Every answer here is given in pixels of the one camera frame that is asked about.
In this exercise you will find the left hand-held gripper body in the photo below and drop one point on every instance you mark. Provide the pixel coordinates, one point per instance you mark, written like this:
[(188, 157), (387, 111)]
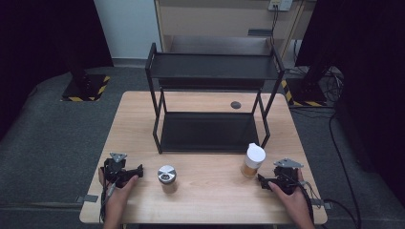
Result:
[(114, 170)]

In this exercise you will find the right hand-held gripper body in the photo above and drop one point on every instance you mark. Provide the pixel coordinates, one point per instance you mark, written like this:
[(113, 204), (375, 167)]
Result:
[(286, 178)]

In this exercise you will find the jar with white lid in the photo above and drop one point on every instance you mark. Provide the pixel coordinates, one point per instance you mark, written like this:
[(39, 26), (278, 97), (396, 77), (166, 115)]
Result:
[(253, 162)]

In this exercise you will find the glass jar with silver lid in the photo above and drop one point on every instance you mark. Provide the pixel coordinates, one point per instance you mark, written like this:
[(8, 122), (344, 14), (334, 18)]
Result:
[(166, 176)]

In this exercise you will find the black metal two-tier shelf rack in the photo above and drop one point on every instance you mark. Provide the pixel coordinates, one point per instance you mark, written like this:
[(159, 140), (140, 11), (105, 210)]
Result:
[(210, 66)]

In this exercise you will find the person's left hand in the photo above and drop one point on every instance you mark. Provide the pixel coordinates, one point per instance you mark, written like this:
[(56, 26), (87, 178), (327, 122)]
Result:
[(119, 195)]

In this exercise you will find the person's right hand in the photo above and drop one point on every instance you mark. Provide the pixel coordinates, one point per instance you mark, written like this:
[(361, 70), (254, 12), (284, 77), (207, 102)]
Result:
[(294, 203)]

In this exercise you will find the grey tape piece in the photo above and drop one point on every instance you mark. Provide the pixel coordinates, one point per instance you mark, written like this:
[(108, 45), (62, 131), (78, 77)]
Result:
[(321, 203), (86, 198)]

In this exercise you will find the grey round table grommet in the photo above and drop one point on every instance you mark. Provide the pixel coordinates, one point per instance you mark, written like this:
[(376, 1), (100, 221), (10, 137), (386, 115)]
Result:
[(235, 105)]

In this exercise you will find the black stand base striped tape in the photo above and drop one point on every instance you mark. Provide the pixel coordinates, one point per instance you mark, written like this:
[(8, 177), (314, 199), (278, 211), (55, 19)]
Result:
[(84, 89), (305, 92)]

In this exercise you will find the black curtain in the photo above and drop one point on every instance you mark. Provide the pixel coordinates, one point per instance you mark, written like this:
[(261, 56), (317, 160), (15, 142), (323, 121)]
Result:
[(41, 38), (369, 63)]

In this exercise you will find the grey cabinet label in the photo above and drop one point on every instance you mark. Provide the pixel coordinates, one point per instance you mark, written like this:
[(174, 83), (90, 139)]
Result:
[(259, 32)]

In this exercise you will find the beige wooden cabinet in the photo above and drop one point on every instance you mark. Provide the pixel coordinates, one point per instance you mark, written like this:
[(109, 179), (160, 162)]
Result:
[(216, 22)]

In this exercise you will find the white wall socket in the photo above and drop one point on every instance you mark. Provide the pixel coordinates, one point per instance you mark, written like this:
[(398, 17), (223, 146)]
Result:
[(281, 4)]

